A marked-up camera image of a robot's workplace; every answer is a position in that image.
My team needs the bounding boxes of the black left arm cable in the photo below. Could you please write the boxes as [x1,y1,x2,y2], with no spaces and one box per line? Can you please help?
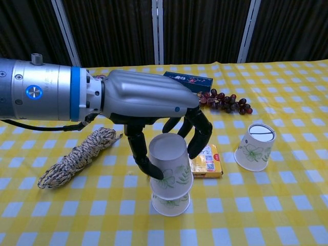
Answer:
[0,112,99,132]

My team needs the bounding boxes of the white metal post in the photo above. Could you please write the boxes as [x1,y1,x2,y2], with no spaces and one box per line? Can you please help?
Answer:
[51,0,82,69]
[151,0,165,65]
[237,0,261,64]

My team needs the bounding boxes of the dark blue rectangular box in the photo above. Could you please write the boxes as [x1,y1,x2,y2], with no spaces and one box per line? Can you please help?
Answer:
[163,71,214,92]

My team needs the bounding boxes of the plain-bottomed floral paper cup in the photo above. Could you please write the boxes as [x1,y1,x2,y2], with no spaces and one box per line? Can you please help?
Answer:
[151,192,191,217]
[148,133,194,201]

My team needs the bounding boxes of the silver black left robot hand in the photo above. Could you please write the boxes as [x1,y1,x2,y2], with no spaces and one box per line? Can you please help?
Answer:
[101,69,213,180]

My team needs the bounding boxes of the bunch of dark red grapes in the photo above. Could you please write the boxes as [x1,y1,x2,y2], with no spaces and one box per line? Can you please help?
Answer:
[196,88,253,115]

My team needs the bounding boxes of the dark pleated curtain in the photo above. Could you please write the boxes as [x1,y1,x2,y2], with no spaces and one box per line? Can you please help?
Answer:
[0,0,328,71]

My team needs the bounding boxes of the yellow white checked tablecloth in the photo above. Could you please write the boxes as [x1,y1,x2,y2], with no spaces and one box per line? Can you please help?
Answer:
[0,59,328,246]

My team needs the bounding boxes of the coiled braided beige rope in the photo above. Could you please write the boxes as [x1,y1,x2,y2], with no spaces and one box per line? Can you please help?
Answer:
[37,127,124,190]

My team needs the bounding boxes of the floral paper cup with black line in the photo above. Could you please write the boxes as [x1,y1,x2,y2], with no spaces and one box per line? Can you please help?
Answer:
[234,123,277,172]

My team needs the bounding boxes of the yellow printed food box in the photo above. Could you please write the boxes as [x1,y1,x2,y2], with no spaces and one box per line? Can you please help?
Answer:
[189,144,224,179]

